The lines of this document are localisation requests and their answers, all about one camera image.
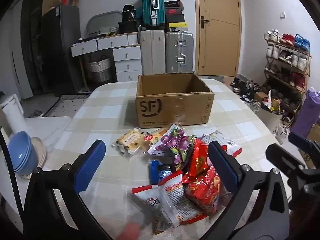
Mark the large red chips bag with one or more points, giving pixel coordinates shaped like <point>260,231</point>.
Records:
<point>205,190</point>

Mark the scattered pile of sneakers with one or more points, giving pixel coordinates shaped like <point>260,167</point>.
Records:
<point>240,83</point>

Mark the yellow black snack packet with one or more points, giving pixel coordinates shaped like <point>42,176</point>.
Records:
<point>161,227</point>

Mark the black bag with white label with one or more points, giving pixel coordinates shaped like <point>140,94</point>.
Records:
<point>126,12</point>

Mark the blue bowl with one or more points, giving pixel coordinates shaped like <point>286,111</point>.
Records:
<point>20,152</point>
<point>27,173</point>

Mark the patterned grey rug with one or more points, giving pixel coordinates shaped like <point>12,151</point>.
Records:
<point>70,105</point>

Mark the wooden door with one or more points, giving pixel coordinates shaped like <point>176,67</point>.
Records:
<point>220,50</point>

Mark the white red snack packet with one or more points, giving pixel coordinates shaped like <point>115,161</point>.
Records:
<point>231,146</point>

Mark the person's left hand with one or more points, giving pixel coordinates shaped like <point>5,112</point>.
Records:
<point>128,232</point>

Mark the silver suitcase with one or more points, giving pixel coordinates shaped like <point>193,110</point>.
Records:
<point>172,55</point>

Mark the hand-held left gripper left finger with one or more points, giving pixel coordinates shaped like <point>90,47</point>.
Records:
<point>91,165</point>

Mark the orange cake packet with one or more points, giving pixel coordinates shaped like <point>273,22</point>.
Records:
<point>157,136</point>

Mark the black storage box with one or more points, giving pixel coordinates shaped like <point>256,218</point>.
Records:
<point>127,27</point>

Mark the clear packet of small cakes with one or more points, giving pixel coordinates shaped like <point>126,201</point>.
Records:
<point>130,141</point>

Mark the wooden shoe rack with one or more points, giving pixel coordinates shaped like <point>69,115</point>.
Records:
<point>287,48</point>

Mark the black red shoe box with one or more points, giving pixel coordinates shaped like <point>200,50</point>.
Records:
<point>174,11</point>

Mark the grey oval board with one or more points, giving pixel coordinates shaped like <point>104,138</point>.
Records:
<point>105,20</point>

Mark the teal suitcase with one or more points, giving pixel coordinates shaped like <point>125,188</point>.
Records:
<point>147,7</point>

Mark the white wall switch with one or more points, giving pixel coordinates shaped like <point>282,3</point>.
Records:
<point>282,14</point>

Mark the blue cookie packet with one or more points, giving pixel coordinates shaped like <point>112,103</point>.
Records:
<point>156,171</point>

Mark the woven laundry basket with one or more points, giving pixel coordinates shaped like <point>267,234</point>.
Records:
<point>100,71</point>

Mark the small cardboard box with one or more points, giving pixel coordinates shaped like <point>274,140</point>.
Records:
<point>261,97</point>

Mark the large white red snack bag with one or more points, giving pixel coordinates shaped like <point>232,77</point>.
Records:
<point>155,197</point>

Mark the green sour candy packet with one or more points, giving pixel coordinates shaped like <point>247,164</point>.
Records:
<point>178,155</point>

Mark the black glass cabinet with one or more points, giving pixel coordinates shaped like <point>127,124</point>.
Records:
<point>31,55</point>

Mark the cream suitcase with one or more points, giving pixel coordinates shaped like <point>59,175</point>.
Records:
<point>152,52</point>

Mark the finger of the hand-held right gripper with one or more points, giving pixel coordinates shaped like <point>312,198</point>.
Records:
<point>300,141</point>
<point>282,157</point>

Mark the brown cardboard box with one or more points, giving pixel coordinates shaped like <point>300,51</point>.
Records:
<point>172,110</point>

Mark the white wardrobe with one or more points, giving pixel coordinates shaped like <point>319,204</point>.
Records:
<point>22,67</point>

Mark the white dresser with drawers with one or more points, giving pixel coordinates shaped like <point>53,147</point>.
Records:
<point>126,55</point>

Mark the white kettle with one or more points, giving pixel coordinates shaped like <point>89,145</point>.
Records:
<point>12,115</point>

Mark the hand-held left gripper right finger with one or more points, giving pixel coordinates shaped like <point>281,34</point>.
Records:
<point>222,165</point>

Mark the bag with colourful wrappers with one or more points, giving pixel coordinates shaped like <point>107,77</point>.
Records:
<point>273,105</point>

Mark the dark grey refrigerator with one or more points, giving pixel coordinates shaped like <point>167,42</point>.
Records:
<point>62,55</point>

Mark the purple grape candy bag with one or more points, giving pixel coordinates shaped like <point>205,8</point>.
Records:
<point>172,141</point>

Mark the purple rolled mat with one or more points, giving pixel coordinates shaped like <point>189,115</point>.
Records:
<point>308,112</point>

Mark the rows of racked shoes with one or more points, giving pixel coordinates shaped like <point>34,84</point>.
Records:
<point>300,82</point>

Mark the yellow black shoe box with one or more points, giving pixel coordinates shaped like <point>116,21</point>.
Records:
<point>178,26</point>

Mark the beige plate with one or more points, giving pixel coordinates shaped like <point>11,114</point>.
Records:
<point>41,152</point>

